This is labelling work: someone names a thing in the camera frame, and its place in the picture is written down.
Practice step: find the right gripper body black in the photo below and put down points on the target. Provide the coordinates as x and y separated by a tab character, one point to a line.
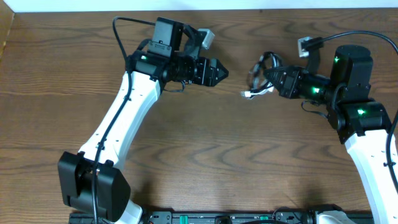
290	83

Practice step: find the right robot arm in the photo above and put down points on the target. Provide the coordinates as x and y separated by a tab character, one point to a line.
362	124

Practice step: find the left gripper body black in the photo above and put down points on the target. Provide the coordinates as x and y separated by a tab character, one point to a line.
210	71

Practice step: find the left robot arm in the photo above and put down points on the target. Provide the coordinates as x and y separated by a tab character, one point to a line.
91	180

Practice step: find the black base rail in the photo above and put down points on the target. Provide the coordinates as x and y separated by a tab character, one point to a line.
329	213

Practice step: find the cardboard panel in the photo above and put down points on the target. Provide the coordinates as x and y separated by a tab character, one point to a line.
6	20

